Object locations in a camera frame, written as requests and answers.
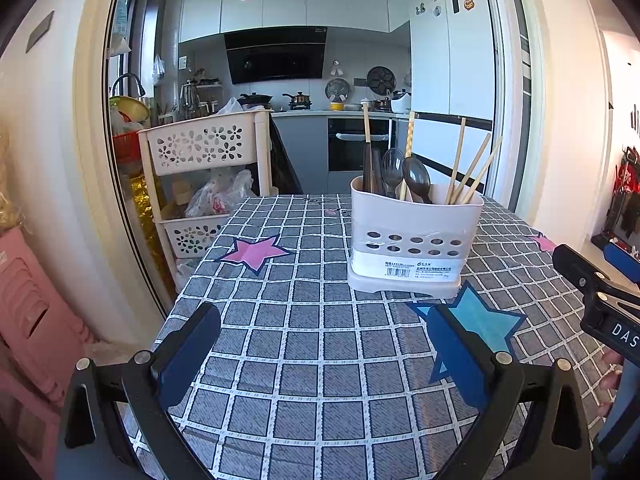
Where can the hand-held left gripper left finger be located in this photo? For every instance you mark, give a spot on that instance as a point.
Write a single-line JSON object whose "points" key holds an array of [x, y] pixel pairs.
{"points": [[187, 355]]}

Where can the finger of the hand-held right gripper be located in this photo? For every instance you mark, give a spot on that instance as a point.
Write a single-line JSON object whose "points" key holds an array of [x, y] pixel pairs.
{"points": [[622, 262], [575, 265]]}

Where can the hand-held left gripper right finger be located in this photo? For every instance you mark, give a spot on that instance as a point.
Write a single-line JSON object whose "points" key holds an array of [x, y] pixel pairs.
{"points": [[460, 355]]}

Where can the plain wooden chopstick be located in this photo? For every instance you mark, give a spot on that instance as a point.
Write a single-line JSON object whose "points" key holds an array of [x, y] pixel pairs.
{"points": [[489, 160], [476, 160], [457, 155]]}

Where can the white plastic utensil holder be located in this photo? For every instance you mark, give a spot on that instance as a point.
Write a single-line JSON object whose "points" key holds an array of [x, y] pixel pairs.
{"points": [[415, 220]]}

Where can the metal spoon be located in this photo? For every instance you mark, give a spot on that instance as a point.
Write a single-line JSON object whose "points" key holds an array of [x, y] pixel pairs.
{"points": [[392, 162], [417, 175]]}

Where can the blue dotted wooden chopstick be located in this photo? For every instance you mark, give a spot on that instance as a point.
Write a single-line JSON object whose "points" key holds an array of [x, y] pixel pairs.
{"points": [[366, 132]]}

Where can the person's right hand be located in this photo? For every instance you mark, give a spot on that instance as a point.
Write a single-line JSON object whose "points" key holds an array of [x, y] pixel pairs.
{"points": [[613, 375]]}

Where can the pile of red bags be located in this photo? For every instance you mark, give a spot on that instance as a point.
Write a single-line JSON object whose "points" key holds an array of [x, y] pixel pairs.
{"points": [[625, 200]]}

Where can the person's dark clothing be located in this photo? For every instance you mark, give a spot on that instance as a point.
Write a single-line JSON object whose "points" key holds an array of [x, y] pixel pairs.
{"points": [[622, 435]]}

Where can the grey checkered star tablecloth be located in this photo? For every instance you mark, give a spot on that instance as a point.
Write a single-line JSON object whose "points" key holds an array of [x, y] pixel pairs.
{"points": [[310, 310]]}

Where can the pink plastic chair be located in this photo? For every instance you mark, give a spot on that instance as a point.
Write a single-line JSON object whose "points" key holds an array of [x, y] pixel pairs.
{"points": [[30, 320]]}

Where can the gold tinsel garland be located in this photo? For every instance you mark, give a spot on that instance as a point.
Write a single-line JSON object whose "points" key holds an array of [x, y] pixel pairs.
{"points": [[142, 200]]}

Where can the clear bag with red print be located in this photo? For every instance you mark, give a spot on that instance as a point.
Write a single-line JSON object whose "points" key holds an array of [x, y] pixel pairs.
{"points": [[217, 195]]}

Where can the beige perforated storage cart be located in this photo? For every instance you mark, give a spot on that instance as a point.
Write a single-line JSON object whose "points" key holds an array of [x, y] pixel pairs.
{"points": [[200, 142]]}

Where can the red plastic basket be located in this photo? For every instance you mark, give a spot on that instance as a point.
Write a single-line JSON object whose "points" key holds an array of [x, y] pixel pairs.
{"points": [[125, 145]]}

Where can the white refrigerator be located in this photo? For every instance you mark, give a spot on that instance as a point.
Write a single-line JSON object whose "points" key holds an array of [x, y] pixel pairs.
{"points": [[470, 60]]}

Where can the black built-in oven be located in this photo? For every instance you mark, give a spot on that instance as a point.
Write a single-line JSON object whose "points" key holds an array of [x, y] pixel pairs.
{"points": [[345, 152]]}

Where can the grey kitchen counter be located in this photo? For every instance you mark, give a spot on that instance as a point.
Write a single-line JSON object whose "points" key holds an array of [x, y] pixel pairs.
{"points": [[305, 150]]}

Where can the white rice cooker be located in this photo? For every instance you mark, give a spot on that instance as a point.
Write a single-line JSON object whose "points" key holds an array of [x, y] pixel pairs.
{"points": [[400, 105]]}

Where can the steel pot with lid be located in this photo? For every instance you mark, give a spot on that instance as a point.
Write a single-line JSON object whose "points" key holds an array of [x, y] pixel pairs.
{"points": [[382, 105]]}

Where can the white plastic bag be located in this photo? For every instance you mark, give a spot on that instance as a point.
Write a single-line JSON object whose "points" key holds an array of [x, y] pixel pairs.
{"points": [[231, 107]]}

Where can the stack of coloured bowls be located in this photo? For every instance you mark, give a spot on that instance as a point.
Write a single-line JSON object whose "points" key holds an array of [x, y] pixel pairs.
{"points": [[127, 110]]}

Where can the black wok with lid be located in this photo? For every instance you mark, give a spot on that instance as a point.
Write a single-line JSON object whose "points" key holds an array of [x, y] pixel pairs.
{"points": [[255, 100]]}

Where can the round black hanging pan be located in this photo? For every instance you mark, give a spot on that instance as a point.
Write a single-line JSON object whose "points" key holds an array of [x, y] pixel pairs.
{"points": [[381, 79]]}

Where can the small steel saucepan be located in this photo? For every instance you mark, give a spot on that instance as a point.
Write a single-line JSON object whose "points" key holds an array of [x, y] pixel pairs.
{"points": [[300, 99]]}

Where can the curved metal faucet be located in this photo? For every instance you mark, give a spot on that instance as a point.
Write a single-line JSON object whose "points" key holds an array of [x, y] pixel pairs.
{"points": [[127, 75]]}

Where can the round grey hanging rack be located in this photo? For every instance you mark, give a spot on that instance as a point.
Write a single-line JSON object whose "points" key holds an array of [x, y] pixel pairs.
{"points": [[337, 89]]}

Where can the black range hood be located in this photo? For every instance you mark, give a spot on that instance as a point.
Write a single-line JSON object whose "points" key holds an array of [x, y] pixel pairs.
{"points": [[275, 60]]}

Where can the kitchen window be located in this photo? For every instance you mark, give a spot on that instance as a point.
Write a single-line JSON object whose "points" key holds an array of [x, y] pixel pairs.
{"points": [[127, 35]]}

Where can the white upper kitchen cabinets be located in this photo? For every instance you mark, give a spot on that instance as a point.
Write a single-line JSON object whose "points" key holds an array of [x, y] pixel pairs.
{"points": [[280, 5]]}

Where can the black wall decoration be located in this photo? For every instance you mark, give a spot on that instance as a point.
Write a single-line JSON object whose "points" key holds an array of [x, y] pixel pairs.
{"points": [[635, 120]]}

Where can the white sliding door frame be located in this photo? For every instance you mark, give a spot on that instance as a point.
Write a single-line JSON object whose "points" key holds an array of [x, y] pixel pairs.
{"points": [[520, 85]]}

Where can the grey wall plate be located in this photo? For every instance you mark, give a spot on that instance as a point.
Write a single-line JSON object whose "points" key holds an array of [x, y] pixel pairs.
{"points": [[40, 32]]}

